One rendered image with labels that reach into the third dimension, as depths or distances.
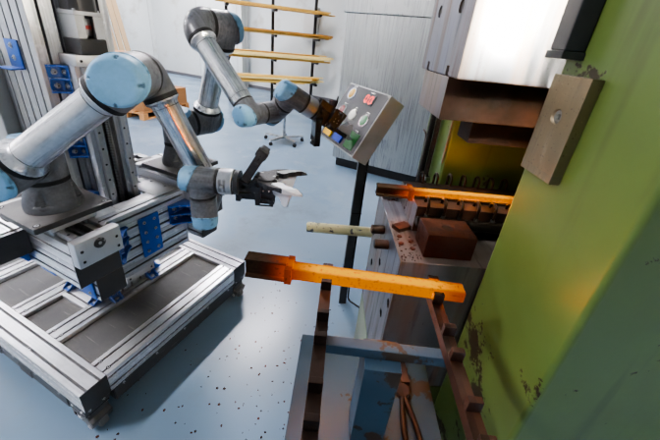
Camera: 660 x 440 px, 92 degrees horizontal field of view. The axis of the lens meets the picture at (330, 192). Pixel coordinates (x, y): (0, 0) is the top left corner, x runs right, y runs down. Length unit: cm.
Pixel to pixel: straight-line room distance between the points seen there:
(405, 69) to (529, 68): 269
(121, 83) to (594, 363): 105
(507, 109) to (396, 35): 269
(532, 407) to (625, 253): 33
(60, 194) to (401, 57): 295
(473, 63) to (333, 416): 77
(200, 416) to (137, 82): 124
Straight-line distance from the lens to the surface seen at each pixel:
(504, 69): 79
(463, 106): 83
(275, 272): 65
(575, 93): 65
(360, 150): 128
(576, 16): 67
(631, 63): 62
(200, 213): 99
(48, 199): 127
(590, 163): 62
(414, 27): 345
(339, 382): 81
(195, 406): 163
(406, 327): 94
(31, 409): 186
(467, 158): 117
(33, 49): 141
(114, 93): 90
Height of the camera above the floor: 137
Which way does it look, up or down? 26 degrees down
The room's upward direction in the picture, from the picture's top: 6 degrees clockwise
